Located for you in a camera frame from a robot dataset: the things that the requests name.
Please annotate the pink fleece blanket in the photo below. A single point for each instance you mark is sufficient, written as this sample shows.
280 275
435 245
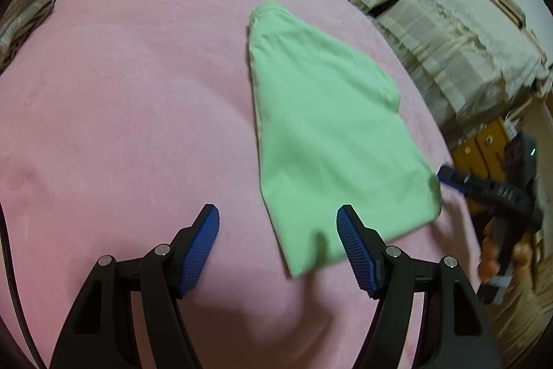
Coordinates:
129 92

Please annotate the yellow wooden cabinet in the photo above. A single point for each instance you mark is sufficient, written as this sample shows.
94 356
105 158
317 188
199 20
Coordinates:
479 148

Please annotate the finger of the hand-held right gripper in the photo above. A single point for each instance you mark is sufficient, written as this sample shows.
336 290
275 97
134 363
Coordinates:
453 179

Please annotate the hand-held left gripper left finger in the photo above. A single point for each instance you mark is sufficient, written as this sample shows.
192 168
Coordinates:
201 248

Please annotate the person's right hand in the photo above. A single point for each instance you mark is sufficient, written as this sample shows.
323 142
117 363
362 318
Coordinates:
490 261

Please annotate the beige lace-covered furniture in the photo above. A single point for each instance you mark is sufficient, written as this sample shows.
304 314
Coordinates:
432 19

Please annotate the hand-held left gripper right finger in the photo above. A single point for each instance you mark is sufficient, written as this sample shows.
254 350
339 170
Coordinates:
356 252

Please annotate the pile of folded grey clothes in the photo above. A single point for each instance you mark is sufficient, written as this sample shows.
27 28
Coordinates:
26 19

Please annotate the light green t-shirt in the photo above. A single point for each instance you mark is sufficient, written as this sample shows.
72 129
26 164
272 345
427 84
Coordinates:
328 127

